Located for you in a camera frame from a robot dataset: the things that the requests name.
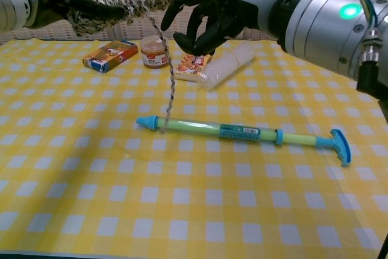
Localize clear plastic straw pack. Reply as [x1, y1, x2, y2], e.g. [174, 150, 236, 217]
[196, 43, 257, 91]

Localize orange blue carton box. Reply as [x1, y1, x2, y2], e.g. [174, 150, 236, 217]
[82, 39, 139, 74]

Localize orange white snack box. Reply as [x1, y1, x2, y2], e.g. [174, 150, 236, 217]
[174, 52, 213, 82]

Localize woven bamboo folding screen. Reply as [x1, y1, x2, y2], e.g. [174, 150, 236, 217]
[0, 0, 388, 46]

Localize round clear jar brown contents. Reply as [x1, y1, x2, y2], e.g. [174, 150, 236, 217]
[140, 35, 170, 69]

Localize green blue water squirter toy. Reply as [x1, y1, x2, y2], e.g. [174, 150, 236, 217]
[135, 115, 353, 168]

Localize yellow white checkered tablecloth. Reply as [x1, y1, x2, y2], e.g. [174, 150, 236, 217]
[0, 38, 388, 259]

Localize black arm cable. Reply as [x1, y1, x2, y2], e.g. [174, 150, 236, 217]
[356, 27, 388, 101]

